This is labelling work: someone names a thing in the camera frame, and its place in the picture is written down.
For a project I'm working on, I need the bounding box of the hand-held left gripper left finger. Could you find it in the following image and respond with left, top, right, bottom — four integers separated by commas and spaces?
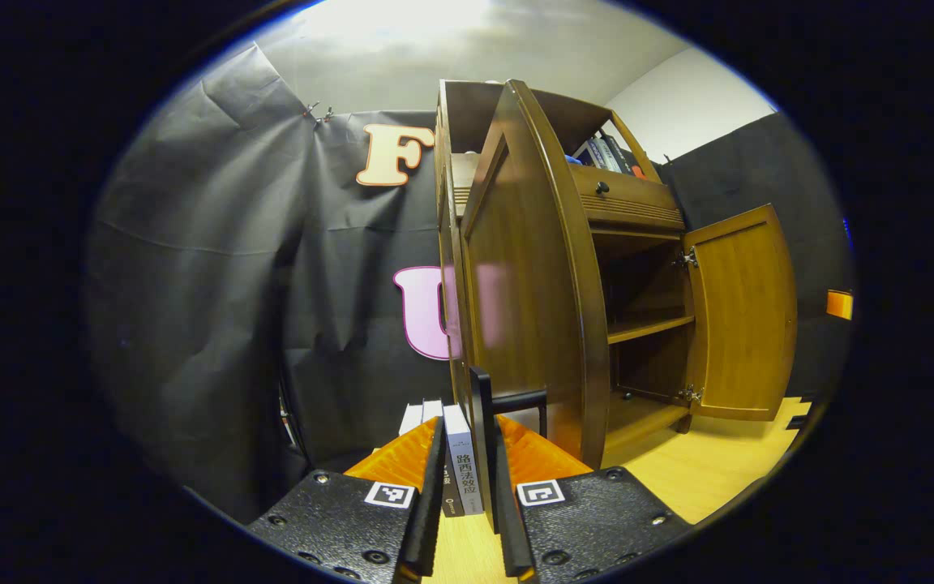
246, 416, 446, 584

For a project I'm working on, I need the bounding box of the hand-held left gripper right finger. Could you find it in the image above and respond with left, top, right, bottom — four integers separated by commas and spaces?
493, 414, 693, 583

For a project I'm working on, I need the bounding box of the wooden cabinet door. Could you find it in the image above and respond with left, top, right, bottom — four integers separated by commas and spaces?
457, 79, 612, 536
682, 203, 799, 423

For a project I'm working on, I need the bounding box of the wooden double-door shoe cabinet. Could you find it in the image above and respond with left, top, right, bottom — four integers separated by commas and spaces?
433, 79, 699, 471

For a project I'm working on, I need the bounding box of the wooden drawer with black knob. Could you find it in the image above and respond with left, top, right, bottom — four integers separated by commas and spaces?
568, 165, 685, 232

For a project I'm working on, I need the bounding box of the black backdrop cloth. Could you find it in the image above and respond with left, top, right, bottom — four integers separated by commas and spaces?
84, 41, 855, 520

